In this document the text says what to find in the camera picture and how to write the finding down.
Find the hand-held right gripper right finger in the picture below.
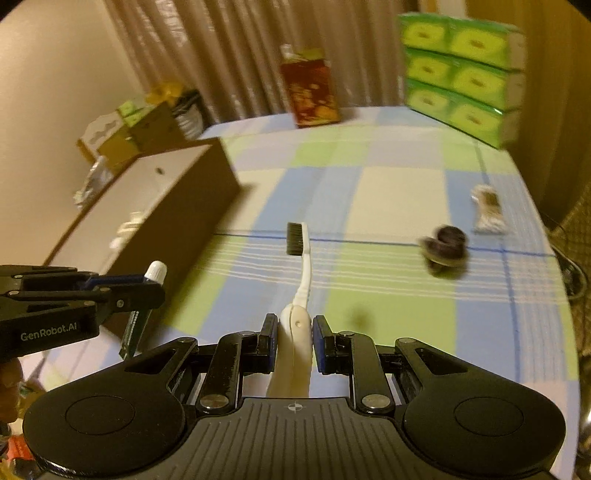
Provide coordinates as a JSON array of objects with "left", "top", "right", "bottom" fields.
[{"left": 311, "top": 314, "right": 468, "bottom": 415}]

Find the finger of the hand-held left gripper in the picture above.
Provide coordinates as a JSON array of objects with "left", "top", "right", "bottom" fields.
[
  {"left": 0, "top": 264, "right": 149, "bottom": 297},
  {"left": 0, "top": 281, "right": 166, "bottom": 320}
]

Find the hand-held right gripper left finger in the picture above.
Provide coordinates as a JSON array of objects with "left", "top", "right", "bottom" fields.
[{"left": 124, "top": 314, "right": 281, "bottom": 415}]

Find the dark green toothpaste tube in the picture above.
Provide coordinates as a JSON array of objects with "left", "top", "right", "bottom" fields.
[{"left": 118, "top": 260, "right": 168, "bottom": 361}]

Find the white electric toothbrush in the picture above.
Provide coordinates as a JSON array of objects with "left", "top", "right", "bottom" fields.
[{"left": 264, "top": 220, "right": 315, "bottom": 398}]

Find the person's left hand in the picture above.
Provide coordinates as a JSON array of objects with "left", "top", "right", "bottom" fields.
[{"left": 0, "top": 357, "right": 25, "bottom": 423}]

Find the tissue box with white top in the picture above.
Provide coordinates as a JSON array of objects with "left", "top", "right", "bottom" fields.
[{"left": 75, "top": 110, "right": 139, "bottom": 163}]

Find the dark scrunchie in plastic pack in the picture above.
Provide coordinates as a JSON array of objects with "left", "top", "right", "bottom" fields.
[{"left": 417, "top": 224, "right": 470, "bottom": 278}]

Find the checkered tablecloth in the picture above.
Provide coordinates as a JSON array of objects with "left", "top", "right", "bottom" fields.
[{"left": 18, "top": 106, "right": 580, "bottom": 416}]

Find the yellow plastic bag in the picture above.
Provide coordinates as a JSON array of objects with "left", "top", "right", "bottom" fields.
[{"left": 147, "top": 81, "right": 186, "bottom": 110}]

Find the bag of cotton swabs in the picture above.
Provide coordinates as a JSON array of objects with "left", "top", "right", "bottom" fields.
[{"left": 468, "top": 183, "right": 507, "bottom": 234}]

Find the red patterned box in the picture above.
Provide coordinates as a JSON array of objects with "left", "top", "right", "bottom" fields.
[{"left": 278, "top": 44, "right": 343, "bottom": 130}]

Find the beige curtain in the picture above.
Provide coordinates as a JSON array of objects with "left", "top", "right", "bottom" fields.
[{"left": 99, "top": 0, "right": 591, "bottom": 217}]

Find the quilted yellow mat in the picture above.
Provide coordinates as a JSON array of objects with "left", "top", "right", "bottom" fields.
[{"left": 542, "top": 185, "right": 591, "bottom": 324}]

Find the stack of green tissue packs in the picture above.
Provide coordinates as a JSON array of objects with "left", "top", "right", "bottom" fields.
[{"left": 397, "top": 12, "right": 528, "bottom": 150}]

